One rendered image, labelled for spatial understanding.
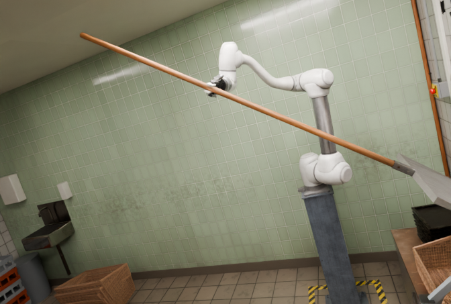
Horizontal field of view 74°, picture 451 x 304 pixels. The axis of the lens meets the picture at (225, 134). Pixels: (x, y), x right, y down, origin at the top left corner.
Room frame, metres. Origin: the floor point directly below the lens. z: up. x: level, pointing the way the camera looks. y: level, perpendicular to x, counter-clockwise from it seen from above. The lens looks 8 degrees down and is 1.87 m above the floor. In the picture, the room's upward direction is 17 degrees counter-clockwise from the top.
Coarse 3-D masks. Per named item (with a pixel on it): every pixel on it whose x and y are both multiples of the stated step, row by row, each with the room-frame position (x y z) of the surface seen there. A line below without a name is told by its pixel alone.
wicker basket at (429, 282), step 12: (444, 240) 1.49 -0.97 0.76; (420, 252) 1.53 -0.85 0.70; (432, 252) 1.51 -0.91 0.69; (444, 252) 1.49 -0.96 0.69; (420, 264) 1.44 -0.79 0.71; (432, 264) 1.52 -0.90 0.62; (444, 264) 1.50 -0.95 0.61; (420, 276) 1.50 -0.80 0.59; (444, 276) 1.45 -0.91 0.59; (432, 288) 1.28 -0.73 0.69; (444, 300) 1.31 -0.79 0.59
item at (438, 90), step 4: (432, 84) 2.04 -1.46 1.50; (436, 84) 1.97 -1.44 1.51; (440, 84) 1.95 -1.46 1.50; (444, 84) 1.95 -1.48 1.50; (432, 88) 2.05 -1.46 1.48; (436, 88) 1.97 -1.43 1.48; (440, 88) 1.96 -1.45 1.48; (444, 88) 1.95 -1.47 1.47; (448, 88) 1.94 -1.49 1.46; (436, 92) 1.98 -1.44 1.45; (440, 92) 1.96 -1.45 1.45; (444, 92) 1.95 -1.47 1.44; (448, 92) 1.94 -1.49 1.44; (436, 96) 2.00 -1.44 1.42; (440, 96) 1.96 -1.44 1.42; (444, 96) 1.95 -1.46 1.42; (448, 96) 1.94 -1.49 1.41
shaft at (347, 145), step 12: (84, 36) 1.71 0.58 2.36; (108, 48) 1.68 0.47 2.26; (120, 48) 1.66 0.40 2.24; (144, 60) 1.61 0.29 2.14; (168, 72) 1.58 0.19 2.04; (180, 72) 1.57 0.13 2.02; (204, 84) 1.52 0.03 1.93; (228, 96) 1.49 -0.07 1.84; (252, 108) 1.46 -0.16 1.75; (264, 108) 1.44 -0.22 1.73; (288, 120) 1.41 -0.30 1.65; (312, 132) 1.38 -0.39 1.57; (324, 132) 1.37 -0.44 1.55; (348, 144) 1.33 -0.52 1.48; (372, 156) 1.30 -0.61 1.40
